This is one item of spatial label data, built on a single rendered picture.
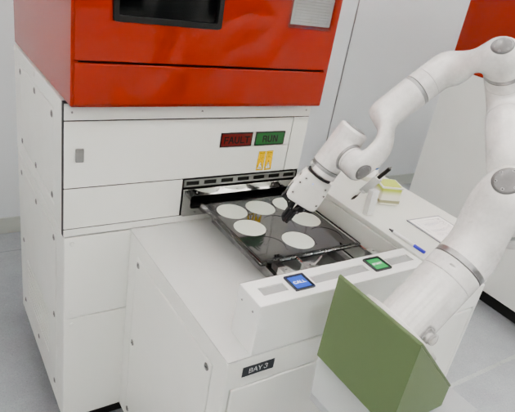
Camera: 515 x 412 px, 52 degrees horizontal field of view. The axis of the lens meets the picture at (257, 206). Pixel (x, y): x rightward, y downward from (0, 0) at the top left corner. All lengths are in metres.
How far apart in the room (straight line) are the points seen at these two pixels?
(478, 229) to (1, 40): 2.38
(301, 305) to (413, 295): 0.26
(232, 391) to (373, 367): 0.34
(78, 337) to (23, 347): 0.68
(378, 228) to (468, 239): 0.50
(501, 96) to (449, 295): 0.57
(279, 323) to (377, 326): 0.24
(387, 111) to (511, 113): 0.30
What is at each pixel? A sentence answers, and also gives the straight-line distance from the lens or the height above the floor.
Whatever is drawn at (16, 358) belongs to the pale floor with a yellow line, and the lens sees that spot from 2.45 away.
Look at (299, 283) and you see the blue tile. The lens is 1.26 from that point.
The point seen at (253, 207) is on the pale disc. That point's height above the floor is 0.90.
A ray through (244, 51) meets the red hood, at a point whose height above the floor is 1.39.
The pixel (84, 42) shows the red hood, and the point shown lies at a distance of 1.38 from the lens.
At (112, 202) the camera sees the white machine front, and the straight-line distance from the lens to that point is 1.60.
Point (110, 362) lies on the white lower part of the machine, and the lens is 1.97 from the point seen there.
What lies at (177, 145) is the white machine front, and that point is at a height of 1.09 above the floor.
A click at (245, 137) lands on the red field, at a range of 1.71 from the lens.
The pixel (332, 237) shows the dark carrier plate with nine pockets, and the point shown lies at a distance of 1.64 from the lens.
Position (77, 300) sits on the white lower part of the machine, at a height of 0.59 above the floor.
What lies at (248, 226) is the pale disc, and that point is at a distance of 1.60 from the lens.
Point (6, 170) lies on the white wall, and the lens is 3.13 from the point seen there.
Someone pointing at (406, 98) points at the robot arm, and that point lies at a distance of 1.48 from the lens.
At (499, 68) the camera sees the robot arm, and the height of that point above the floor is 1.49.
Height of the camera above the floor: 1.64
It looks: 25 degrees down
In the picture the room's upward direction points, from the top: 10 degrees clockwise
